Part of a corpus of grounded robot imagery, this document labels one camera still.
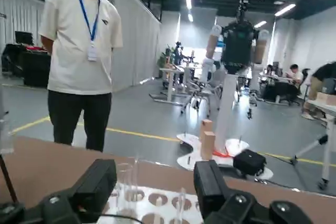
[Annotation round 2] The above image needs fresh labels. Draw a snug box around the clear stirring rod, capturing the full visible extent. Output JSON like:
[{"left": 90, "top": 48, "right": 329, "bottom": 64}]
[{"left": 178, "top": 187, "right": 186, "bottom": 223}]

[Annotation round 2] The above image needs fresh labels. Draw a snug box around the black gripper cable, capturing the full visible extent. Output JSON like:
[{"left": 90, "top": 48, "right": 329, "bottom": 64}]
[{"left": 98, "top": 214, "right": 144, "bottom": 222}]

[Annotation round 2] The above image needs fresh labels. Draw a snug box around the small black carry case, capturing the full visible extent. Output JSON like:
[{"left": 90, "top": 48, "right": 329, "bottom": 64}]
[{"left": 233, "top": 149, "right": 267, "bottom": 176}]

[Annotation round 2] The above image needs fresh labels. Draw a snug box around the orange strap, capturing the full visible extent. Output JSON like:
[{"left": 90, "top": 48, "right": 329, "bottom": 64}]
[{"left": 213, "top": 149, "right": 234, "bottom": 158}]

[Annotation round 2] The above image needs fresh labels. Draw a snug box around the white folding table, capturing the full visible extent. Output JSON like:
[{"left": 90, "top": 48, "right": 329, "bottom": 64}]
[{"left": 290, "top": 98, "right": 336, "bottom": 190}]

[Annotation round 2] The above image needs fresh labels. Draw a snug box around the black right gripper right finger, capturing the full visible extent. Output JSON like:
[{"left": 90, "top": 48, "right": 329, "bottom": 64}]
[{"left": 193, "top": 159, "right": 316, "bottom": 224}]

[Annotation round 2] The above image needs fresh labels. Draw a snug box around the white office desk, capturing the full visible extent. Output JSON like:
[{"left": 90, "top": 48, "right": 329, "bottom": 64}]
[{"left": 149, "top": 66, "right": 192, "bottom": 104}]

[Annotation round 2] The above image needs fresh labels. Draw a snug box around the black cabinet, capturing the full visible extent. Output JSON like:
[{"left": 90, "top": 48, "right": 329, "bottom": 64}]
[{"left": 0, "top": 31, "right": 52, "bottom": 87}]

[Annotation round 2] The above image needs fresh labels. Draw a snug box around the white test tube rack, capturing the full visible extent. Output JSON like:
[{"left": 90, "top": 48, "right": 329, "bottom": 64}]
[{"left": 101, "top": 182, "right": 205, "bottom": 224}]

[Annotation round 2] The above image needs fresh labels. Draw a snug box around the person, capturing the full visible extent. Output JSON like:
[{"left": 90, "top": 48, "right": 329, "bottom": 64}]
[
  {"left": 38, "top": 0, "right": 124, "bottom": 153},
  {"left": 285, "top": 63, "right": 305, "bottom": 90},
  {"left": 301, "top": 61, "right": 336, "bottom": 120}
]

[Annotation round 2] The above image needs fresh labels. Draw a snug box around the black humanoid robot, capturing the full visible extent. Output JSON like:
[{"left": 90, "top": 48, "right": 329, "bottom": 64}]
[{"left": 202, "top": 0, "right": 271, "bottom": 121}]

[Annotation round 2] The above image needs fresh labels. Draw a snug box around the white pedestal stand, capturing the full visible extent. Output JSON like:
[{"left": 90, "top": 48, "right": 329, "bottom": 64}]
[{"left": 176, "top": 73, "right": 274, "bottom": 182}]

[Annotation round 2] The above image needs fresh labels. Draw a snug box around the grey office chair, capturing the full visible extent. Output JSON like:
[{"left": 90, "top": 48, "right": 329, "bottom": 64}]
[{"left": 181, "top": 71, "right": 224, "bottom": 116}]

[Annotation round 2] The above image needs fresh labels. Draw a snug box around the black tripod stand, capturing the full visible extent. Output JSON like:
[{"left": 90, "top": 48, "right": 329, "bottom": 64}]
[{"left": 0, "top": 153, "right": 18, "bottom": 204}]

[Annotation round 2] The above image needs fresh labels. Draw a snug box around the light wooden block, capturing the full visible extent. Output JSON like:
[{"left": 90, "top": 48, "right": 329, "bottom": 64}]
[
  {"left": 200, "top": 119, "right": 213, "bottom": 141},
  {"left": 201, "top": 131, "right": 216, "bottom": 161}
]

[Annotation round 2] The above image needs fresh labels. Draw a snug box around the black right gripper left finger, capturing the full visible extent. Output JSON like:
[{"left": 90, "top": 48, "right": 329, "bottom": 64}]
[{"left": 0, "top": 158, "right": 118, "bottom": 224}]

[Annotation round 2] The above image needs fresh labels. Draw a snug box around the green potted plant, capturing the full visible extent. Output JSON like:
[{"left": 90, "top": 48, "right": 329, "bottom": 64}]
[{"left": 157, "top": 47, "right": 175, "bottom": 70}]

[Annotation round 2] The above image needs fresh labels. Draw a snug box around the black office chair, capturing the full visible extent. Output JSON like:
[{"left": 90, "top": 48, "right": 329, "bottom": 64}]
[{"left": 301, "top": 68, "right": 312, "bottom": 88}]

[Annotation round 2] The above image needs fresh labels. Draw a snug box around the flat cardboard box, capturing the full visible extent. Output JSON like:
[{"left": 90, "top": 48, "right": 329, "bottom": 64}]
[{"left": 316, "top": 91, "right": 336, "bottom": 105}]

